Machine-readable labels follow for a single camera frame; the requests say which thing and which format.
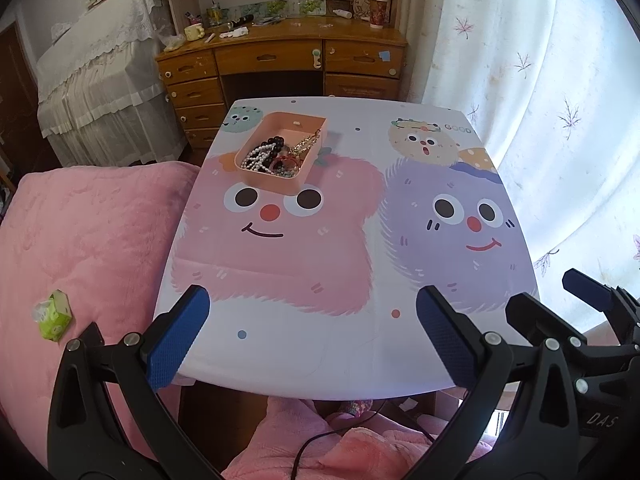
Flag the pink fleece blanket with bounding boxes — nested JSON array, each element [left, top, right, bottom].
[[0, 160, 201, 461]]

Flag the pearl necklace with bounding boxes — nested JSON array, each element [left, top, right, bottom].
[[241, 142, 281, 173]]

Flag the green tissue packet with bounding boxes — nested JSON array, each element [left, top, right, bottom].
[[32, 289, 73, 343]]

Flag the wooden desk with drawers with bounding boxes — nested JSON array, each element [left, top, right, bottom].
[[155, 25, 406, 148]]

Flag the pink plastic box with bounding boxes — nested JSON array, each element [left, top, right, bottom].
[[234, 112, 328, 196]]

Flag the person's pink pajama legs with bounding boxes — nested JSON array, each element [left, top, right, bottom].
[[220, 395, 493, 480]]

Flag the white floral curtain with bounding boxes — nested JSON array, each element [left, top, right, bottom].
[[395, 0, 640, 341]]

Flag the colourful slipper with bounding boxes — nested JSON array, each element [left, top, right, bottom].
[[325, 399, 373, 418]]

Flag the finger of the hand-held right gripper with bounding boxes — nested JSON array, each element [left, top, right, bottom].
[[505, 292, 588, 356], [562, 268, 640, 321]]

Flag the red paper cup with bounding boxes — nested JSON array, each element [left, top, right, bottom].
[[369, 0, 392, 28]]

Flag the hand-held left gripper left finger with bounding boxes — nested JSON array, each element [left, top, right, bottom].
[[47, 284, 223, 480]]

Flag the black cable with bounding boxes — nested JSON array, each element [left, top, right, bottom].
[[292, 400, 436, 480]]

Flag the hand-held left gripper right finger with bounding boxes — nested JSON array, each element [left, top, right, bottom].
[[402, 285, 588, 480]]

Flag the white lace bed cover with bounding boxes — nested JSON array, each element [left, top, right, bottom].
[[37, 0, 188, 168]]

